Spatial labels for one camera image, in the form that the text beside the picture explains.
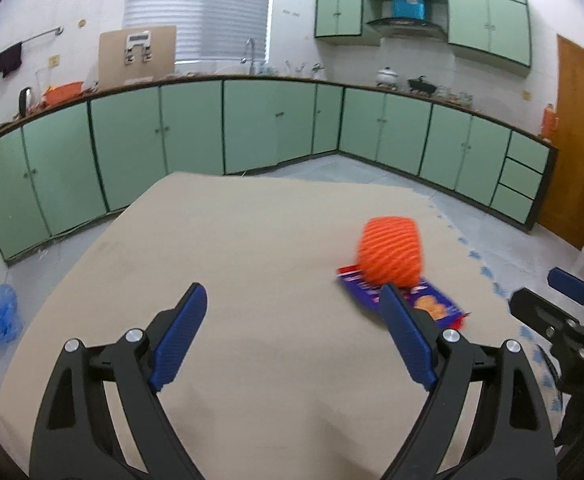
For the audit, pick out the wall towel bar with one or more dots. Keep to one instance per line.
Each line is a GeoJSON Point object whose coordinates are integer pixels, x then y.
{"type": "Point", "coordinates": [56, 31]}

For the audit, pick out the brown cutting board with scale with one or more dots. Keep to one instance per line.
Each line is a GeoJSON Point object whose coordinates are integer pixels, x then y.
{"type": "Point", "coordinates": [131, 56]}

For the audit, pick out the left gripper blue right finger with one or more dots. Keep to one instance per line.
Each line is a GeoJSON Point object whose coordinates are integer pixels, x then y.
{"type": "Point", "coordinates": [414, 333]}

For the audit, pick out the white cooking pot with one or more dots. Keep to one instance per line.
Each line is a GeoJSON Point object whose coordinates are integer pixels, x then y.
{"type": "Point", "coordinates": [387, 78]}

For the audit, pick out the dark hanging towel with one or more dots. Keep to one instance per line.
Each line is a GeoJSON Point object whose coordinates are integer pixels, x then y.
{"type": "Point", "coordinates": [11, 59]}

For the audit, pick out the green lower kitchen cabinets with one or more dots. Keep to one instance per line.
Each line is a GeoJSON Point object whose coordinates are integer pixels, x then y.
{"type": "Point", "coordinates": [81, 161]}

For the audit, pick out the purple snack chip bag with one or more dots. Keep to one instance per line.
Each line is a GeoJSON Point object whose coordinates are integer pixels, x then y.
{"type": "Point", "coordinates": [424, 297]}

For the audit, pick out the orange plastic basin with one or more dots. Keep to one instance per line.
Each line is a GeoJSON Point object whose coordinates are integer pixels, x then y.
{"type": "Point", "coordinates": [60, 94]}

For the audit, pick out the chrome sink faucet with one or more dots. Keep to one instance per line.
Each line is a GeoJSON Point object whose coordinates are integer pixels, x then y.
{"type": "Point", "coordinates": [249, 56]}

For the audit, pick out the black wok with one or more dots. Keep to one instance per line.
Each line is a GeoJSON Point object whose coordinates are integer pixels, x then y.
{"type": "Point", "coordinates": [420, 85]}

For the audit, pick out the small steel teapot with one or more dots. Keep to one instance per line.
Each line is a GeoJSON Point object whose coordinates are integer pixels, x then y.
{"type": "Point", "coordinates": [316, 69]}

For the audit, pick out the range hood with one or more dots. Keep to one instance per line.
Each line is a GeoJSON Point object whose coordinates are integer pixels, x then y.
{"type": "Point", "coordinates": [408, 28]}

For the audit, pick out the brown wooden door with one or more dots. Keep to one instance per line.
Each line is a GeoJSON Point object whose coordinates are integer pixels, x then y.
{"type": "Point", "coordinates": [563, 208]}

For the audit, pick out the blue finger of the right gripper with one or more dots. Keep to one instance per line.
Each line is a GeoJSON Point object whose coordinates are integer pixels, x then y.
{"type": "Point", "coordinates": [535, 312]}
{"type": "Point", "coordinates": [568, 284]}

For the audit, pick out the window roller blind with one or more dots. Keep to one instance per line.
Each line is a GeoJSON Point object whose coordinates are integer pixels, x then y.
{"type": "Point", "coordinates": [207, 30]}

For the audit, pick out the orange thermos bottle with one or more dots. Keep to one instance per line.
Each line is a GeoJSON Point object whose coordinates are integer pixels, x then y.
{"type": "Point", "coordinates": [549, 122]}

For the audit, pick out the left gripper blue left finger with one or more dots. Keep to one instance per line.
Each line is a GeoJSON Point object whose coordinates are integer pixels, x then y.
{"type": "Point", "coordinates": [171, 334]}

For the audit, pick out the steel electric kettle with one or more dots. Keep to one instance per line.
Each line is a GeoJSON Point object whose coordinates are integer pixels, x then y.
{"type": "Point", "coordinates": [25, 100]}

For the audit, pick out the orange foam net sleeve round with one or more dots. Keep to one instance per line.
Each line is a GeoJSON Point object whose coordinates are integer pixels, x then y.
{"type": "Point", "coordinates": [389, 252]}

